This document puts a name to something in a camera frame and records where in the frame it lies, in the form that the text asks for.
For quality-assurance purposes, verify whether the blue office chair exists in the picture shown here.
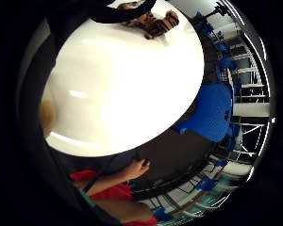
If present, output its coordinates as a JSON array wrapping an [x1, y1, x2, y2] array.
[[153, 206, 173, 222], [214, 41, 231, 53], [191, 11, 219, 36], [194, 178, 219, 191], [216, 56, 239, 72]]

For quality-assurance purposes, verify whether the white desk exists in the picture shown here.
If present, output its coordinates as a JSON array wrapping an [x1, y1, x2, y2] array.
[[232, 102, 272, 118]]

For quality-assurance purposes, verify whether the black camera on stand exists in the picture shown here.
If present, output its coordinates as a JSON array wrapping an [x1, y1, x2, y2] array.
[[206, 2, 231, 19]]

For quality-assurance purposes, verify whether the striped tiger soft toy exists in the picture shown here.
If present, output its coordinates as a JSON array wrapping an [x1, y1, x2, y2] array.
[[117, 1, 181, 40]]

